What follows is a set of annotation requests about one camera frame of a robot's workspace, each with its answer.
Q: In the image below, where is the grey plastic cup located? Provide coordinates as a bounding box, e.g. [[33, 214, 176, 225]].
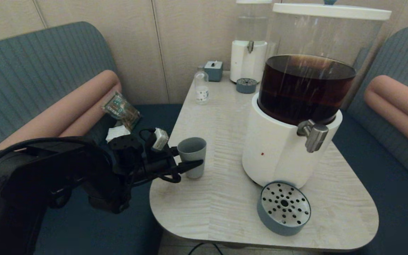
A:
[[177, 137, 207, 179]]

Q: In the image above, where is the silver dispenser tap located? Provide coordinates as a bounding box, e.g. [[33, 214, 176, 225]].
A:
[[297, 120, 329, 153]]

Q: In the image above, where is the white folded napkin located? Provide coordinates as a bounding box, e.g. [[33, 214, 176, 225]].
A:
[[106, 125, 131, 143]]

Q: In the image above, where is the transparent snack packet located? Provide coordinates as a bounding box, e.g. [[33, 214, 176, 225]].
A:
[[102, 91, 141, 131]]

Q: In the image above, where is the clear plastic bottle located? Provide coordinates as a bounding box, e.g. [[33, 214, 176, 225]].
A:
[[194, 67, 210, 105]]

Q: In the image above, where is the pink bolster cushion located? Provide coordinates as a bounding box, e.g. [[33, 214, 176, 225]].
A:
[[363, 75, 408, 157], [0, 70, 122, 153]]

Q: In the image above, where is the blue-grey tissue box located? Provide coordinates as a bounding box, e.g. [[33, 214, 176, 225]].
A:
[[204, 61, 223, 82]]

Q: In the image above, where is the small blue-grey drip tray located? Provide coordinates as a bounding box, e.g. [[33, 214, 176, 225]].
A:
[[236, 78, 258, 94]]

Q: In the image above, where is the large white tea dispenser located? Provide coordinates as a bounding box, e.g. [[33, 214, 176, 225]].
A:
[[241, 0, 392, 189]]

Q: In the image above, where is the large blue-grey drip tray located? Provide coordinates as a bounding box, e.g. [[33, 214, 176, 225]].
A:
[[257, 181, 311, 236]]

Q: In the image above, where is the small white water dispenser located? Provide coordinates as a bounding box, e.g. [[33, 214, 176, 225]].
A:
[[230, 0, 273, 84]]

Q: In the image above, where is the teal upholstered bench sofa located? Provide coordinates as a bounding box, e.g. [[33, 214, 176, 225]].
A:
[[331, 27, 408, 255], [0, 21, 183, 255]]

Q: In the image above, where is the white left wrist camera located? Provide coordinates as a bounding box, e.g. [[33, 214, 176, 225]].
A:
[[152, 128, 169, 151]]

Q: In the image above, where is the black floor cable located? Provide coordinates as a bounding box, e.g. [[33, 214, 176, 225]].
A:
[[189, 242, 223, 255]]

